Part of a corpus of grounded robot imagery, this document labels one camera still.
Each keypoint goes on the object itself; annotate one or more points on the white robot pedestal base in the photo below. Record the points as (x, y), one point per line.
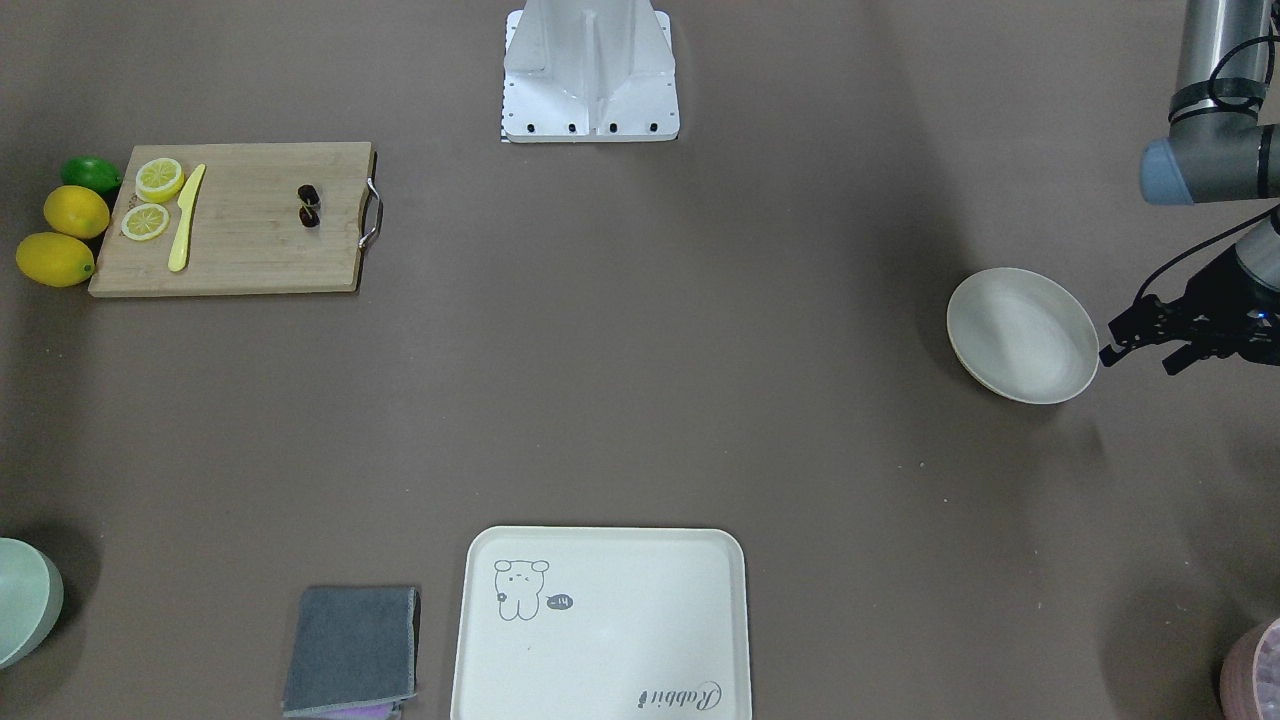
(589, 72)

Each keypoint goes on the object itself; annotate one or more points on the yellow plastic knife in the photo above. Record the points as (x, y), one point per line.
(186, 201)

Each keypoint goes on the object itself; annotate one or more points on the lemon slice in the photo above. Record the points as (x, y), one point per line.
(159, 180)
(146, 222)

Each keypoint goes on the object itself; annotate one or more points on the cream rabbit tray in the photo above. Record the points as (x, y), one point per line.
(603, 623)

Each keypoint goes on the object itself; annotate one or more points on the dark red cherry pair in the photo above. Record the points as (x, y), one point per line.
(310, 205)

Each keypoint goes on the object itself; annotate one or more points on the bamboo cutting board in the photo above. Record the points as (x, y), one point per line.
(247, 237)

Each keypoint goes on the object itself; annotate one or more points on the lower lemon slice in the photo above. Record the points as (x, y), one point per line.
(146, 222)

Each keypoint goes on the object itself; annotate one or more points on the cream round plate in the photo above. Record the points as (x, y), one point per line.
(1022, 336)

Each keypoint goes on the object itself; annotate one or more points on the grey folded cloth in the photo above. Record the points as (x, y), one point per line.
(354, 653)

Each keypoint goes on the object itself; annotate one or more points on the far whole lemon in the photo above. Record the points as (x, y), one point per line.
(55, 259)

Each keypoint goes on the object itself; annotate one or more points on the mint green bowl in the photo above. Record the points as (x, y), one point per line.
(32, 594)

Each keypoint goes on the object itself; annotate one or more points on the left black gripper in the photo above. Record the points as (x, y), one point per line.
(1213, 296)

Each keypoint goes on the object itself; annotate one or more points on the upper lemon slice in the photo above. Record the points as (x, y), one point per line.
(159, 180)

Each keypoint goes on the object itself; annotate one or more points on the green lime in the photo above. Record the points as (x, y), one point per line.
(92, 172)

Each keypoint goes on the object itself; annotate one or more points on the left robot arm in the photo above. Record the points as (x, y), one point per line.
(1216, 150)

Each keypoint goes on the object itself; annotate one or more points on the pink bowl with ice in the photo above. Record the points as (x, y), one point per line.
(1249, 676)

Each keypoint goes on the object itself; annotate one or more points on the whole lemon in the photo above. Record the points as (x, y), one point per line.
(77, 211)
(55, 259)

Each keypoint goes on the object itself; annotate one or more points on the near whole lemon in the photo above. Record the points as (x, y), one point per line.
(77, 211)

